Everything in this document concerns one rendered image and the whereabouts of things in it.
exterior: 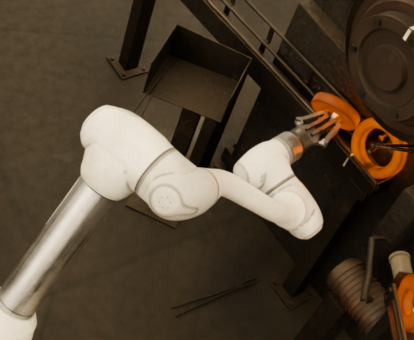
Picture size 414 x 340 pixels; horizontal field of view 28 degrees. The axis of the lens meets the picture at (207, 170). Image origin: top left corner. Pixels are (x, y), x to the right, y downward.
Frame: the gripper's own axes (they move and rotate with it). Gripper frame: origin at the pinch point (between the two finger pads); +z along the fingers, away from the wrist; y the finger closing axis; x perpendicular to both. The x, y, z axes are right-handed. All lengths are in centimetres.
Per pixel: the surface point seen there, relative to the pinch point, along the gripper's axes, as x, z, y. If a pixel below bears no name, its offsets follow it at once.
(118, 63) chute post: -67, 5, -108
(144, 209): -70, -32, -45
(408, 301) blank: -13, -24, 52
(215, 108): -12.4, -20.1, -31.3
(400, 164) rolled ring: -1.3, 1.0, 23.3
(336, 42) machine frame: 10.4, 12.0, -16.0
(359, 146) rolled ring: -5.9, 0.7, 9.4
